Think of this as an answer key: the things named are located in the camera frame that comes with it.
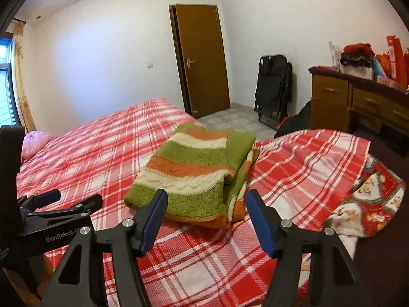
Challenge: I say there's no red plaid bed cover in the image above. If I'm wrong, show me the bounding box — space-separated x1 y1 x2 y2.
17 98 369 306

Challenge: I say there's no black bag on floor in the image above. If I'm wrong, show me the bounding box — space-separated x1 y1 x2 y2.
274 101 311 138

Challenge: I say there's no brown wooden dresser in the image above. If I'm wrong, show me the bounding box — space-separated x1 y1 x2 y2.
309 67 408 136

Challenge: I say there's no right beige curtain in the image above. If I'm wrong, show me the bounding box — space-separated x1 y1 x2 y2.
11 20 36 134

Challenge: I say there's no green striped knit sweater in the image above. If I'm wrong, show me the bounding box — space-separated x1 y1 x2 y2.
123 122 259 229

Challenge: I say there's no christmas pattern blanket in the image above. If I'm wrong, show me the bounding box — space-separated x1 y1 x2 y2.
324 154 406 257

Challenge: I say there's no pink pillow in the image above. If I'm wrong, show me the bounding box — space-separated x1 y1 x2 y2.
21 131 53 163

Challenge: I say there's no brown wooden door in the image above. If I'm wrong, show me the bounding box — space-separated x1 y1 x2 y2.
169 4 230 119

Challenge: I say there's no left hand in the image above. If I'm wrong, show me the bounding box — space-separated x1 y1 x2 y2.
6 254 53 307

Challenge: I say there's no window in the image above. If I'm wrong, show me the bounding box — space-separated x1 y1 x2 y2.
0 33 21 126

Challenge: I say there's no white card on dresser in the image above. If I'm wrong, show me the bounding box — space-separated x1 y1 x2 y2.
328 41 343 70

